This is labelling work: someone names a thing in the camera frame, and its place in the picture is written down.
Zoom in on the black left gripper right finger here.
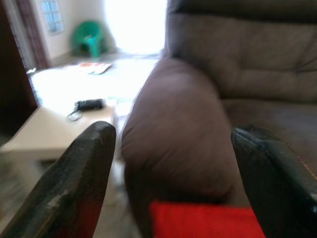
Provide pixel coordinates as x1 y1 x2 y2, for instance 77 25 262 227
230 127 317 238

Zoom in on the green plastic stool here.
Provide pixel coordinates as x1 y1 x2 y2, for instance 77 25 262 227
71 20 109 59

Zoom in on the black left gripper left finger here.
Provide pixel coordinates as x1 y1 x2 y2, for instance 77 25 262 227
0 121 117 238

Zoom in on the dark brown fabric sofa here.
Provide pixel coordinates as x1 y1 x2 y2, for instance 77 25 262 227
120 0 317 238

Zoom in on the white side table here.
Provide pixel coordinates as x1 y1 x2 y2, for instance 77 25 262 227
0 98 118 163

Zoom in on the glass block window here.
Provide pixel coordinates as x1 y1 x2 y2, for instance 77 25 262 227
40 0 64 35

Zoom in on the black device with cord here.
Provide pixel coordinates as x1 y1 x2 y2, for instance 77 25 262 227
66 98 105 122

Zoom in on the red pillow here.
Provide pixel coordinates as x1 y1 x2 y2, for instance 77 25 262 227
148 200 267 238

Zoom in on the dark wooden door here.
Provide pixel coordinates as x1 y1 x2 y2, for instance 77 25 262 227
0 0 40 140

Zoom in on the colourful floor mat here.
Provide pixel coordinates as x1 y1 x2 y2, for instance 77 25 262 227
76 61 113 75

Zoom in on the brown wooden door frame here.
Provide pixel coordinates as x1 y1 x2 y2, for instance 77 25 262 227
14 0 52 70

